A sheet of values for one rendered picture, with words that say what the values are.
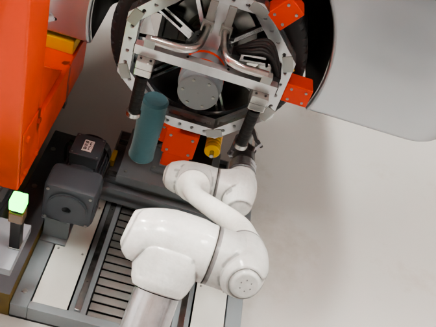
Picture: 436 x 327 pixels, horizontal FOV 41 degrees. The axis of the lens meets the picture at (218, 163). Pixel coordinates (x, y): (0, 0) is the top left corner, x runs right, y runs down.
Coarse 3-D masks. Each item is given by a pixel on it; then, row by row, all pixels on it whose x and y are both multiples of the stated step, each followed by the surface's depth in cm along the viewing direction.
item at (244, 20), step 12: (192, 0) 191; (204, 0) 191; (192, 12) 194; (204, 12) 194; (240, 12) 192; (192, 24) 197; (240, 24) 195; (252, 24) 195; (180, 36) 201; (252, 36) 198
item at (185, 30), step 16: (176, 16) 186; (144, 32) 201; (192, 32) 189; (240, 32) 189; (256, 32) 186; (160, 64) 199; (160, 80) 207; (176, 80) 214; (224, 80) 221; (176, 96) 208; (224, 96) 213; (240, 96) 209; (208, 112) 207; (224, 112) 206
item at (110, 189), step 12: (120, 144) 249; (120, 156) 247; (108, 168) 239; (108, 180) 234; (108, 192) 231; (120, 192) 230; (132, 192) 234; (144, 192) 236; (132, 204) 234; (144, 204) 233; (156, 204) 232; (168, 204) 232; (180, 204) 236; (204, 216) 234
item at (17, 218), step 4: (8, 212) 154; (12, 212) 154; (24, 212) 155; (8, 216) 154; (12, 216) 154; (16, 216) 154; (20, 216) 154; (24, 216) 156; (8, 220) 155; (12, 220) 155; (16, 220) 155; (20, 220) 155; (24, 220) 157; (20, 224) 156
